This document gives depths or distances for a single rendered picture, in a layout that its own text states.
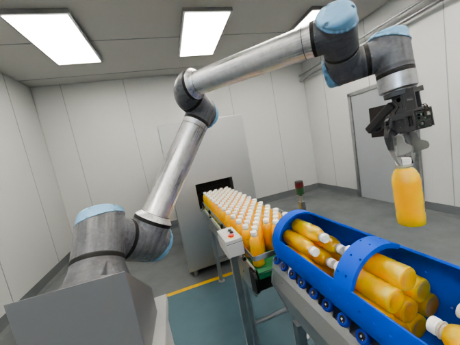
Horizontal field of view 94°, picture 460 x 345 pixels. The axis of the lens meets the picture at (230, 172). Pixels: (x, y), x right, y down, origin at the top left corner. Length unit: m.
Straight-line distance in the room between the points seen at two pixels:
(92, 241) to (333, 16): 0.88
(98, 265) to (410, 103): 0.95
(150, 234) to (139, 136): 4.34
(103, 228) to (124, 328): 0.28
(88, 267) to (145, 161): 4.44
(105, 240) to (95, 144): 4.57
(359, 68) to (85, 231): 0.94
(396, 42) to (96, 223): 1.00
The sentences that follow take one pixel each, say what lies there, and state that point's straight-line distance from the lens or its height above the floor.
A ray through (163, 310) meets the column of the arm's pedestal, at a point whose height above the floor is 1.10.
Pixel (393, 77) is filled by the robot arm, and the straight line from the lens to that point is 0.77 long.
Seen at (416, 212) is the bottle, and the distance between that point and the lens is 0.83.
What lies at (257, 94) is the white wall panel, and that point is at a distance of 5.73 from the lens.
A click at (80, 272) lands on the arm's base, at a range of 0.75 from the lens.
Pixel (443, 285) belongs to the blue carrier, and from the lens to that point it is 0.96.
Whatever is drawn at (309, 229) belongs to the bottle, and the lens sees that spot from 1.05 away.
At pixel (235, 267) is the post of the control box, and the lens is 1.41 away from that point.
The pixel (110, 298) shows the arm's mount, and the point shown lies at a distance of 0.67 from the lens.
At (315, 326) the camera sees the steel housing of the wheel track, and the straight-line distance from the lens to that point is 1.10.
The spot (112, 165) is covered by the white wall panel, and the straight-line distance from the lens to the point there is 5.20.
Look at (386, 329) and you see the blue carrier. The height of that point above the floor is 1.11.
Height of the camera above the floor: 1.61
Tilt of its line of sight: 7 degrees down
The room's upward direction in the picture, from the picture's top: 11 degrees counter-clockwise
